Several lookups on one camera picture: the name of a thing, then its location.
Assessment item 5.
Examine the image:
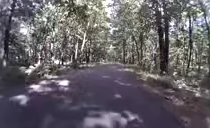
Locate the grey asphalt road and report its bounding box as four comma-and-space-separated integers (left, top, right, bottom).
0, 63, 186, 128

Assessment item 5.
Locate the wood of trees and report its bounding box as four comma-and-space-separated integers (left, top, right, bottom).
0, 0, 210, 89

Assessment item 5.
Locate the leaf-strewn dirt verge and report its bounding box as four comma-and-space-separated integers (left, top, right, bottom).
121, 63, 210, 128

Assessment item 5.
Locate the grassy leaf-strewn verge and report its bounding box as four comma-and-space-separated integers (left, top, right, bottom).
0, 62, 94, 96

